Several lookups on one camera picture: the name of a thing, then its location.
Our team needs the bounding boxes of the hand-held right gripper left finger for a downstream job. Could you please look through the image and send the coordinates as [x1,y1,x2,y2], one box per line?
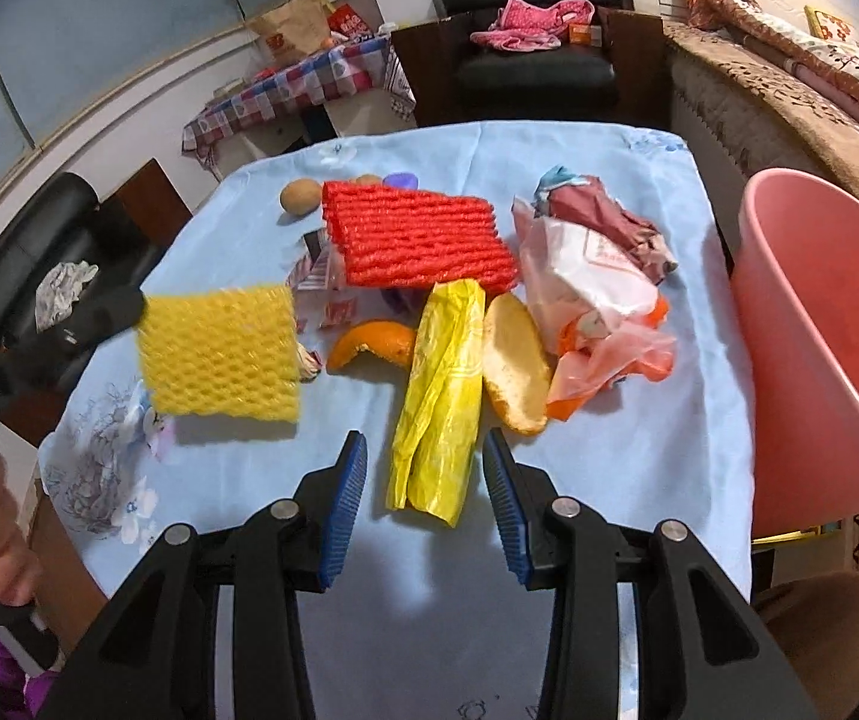
[40,431,369,720]

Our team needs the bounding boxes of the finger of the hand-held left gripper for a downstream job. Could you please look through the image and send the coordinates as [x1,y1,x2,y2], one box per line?
[50,286,151,352]

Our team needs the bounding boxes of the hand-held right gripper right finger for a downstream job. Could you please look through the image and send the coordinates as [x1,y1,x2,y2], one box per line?
[480,427,821,720]

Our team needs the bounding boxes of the yellow foam fruit net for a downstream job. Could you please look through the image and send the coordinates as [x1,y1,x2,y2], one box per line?
[136,283,303,423]

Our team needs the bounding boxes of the yellow plastic bag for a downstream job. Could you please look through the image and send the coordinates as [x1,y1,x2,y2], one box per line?
[386,279,489,524]

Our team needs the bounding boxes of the large pale citrus peel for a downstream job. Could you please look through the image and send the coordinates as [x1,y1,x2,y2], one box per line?
[482,292,552,436]

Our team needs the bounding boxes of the clear wrapper with red print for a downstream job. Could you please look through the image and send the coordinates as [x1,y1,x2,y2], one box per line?
[284,229,361,332]

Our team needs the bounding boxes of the white and orange plastic bag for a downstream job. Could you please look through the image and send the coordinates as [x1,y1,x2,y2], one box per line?
[512,199,678,421]

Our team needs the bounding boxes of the red foam fruit net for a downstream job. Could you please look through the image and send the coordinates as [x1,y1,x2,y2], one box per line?
[320,181,518,293]

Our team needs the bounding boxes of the pink plastic bin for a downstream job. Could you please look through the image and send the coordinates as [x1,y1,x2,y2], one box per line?
[729,169,859,541]

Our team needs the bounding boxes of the crumpled white paper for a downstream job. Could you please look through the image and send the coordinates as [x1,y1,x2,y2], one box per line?
[34,261,101,331]

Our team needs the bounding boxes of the black leather armchair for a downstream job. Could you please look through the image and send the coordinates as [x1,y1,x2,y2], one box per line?
[391,0,674,132]
[0,157,194,421]

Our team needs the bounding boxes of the light blue floral tablecloth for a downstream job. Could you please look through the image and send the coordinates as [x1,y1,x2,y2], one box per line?
[38,120,756,720]

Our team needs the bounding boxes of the orange peel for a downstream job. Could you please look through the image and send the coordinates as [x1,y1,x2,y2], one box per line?
[326,320,417,372]

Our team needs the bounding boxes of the checked tablecloth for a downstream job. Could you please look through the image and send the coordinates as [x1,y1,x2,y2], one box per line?
[182,37,416,181]

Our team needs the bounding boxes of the crumpled dark red paper bag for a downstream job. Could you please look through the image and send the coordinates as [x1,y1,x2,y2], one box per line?
[534,165,680,284]

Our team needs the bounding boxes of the purple rubber glove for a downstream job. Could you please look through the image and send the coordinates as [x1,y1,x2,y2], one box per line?
[383,171,422,314]

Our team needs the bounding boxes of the brown paper bag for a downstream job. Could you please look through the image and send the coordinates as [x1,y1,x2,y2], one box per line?
[250,0,335,65]

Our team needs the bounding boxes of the brown wooden stool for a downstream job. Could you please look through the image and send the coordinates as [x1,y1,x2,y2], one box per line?
[752,570,859,720]

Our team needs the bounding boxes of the red packet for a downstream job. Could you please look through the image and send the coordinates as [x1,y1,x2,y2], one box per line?
[326,6,372,42]

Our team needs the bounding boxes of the brown patterned blanket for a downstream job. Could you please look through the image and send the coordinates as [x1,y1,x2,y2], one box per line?
[662,19,859,241]

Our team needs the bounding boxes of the pink clothing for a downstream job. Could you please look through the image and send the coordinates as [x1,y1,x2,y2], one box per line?
[469,0,596,55]

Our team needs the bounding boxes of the folded floral quilt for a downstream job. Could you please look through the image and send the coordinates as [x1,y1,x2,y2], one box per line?
[707,0,859,158]

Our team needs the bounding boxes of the yellow patterned pillow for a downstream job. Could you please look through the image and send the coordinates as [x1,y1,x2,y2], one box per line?
[804,6,859,61]

